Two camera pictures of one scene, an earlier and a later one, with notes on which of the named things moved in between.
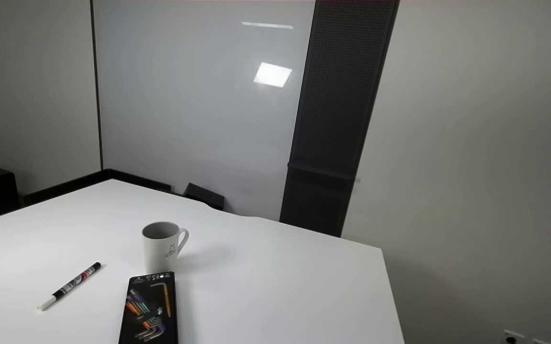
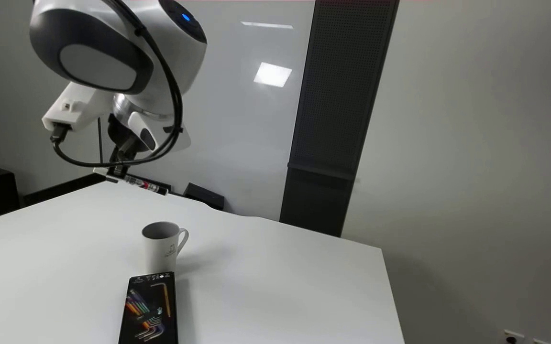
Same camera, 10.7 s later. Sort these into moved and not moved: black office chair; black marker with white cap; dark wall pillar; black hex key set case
Moved: black marker with white cap
Not moved: black office chair; black hex key set case; dark wall pillar
